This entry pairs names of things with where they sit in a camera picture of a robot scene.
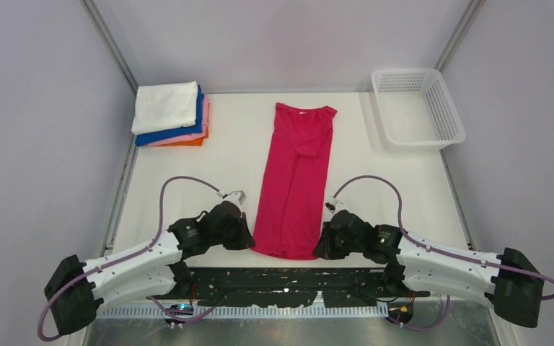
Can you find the orange folded t-shirt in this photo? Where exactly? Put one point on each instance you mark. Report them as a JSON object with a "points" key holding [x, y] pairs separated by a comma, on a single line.
{"points": [[187, 140]]}

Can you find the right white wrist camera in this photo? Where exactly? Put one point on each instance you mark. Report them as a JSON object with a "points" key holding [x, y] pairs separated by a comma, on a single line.
{"points": [[334, 206]]}

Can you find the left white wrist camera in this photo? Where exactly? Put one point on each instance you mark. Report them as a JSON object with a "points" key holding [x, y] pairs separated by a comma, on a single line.
{"points": [[237, 197]]}

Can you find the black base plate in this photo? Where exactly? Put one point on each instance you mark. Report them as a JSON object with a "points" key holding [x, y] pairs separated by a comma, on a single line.
{"points": [[285, 287]]}

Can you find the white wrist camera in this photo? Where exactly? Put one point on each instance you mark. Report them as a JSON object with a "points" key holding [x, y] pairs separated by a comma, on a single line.
{"points": [[237, 197], [334, 206]]}

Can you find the aluminium frame rail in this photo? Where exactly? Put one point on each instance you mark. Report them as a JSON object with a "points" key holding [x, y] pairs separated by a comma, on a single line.
{"points": [[189, 308]]}

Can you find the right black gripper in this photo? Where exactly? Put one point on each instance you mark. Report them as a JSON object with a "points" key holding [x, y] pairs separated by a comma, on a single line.
{"points": [[325, 249]]}

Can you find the magenta t-shirt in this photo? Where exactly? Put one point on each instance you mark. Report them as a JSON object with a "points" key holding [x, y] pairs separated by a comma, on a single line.
{"points": [[289, 217]]}

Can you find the white plastic basket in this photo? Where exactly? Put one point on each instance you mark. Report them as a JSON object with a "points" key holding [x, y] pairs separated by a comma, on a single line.
{"points": [[415, 110]]}

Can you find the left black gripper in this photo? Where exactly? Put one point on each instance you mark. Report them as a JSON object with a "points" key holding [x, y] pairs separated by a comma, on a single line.
{"points": [[244, 239]]}

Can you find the white folded t-shirt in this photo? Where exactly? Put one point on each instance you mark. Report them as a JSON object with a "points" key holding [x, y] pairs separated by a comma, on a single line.
{"points": [[165, 107]]}

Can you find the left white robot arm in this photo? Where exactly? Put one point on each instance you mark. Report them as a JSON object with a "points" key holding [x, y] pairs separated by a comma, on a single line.
{"points": [[79, 290]]}

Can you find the blue folded t-shirt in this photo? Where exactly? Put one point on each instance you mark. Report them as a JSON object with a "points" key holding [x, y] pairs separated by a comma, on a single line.
{"points": [[200, 127]]}

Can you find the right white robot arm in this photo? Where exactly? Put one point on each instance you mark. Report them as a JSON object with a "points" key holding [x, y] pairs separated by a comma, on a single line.
{"points": [[507, 282]]}

